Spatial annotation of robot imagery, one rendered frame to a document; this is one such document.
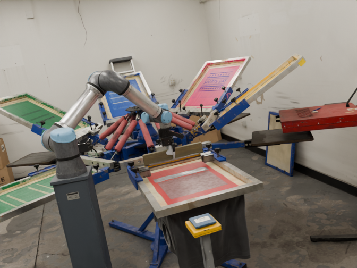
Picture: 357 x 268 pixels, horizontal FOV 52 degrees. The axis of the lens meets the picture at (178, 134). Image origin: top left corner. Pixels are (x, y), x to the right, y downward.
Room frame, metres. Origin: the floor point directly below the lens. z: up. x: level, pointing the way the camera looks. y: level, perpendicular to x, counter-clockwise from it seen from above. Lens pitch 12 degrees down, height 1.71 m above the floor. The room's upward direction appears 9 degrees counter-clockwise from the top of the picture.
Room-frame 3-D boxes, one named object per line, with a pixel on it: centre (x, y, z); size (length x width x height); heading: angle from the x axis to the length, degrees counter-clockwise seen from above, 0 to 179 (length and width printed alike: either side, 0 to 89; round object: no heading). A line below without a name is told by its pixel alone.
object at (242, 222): (1.82, -0.09, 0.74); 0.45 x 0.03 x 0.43; 105
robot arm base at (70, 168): (1.80, 0.57, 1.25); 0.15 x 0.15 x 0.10
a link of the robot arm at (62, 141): (1.80, 0.57, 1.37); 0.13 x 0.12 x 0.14; 38
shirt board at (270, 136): (2.95, -0.38, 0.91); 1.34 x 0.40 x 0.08; 75
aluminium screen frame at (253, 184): (2.10, -0.01, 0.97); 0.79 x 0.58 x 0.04; 15
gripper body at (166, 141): (2.34, 0.08, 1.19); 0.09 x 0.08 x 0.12; 105
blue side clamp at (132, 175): (2.26, 0.32, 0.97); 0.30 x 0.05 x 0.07; 15
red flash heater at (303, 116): (2.76, -1.11, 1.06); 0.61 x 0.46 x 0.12; 75
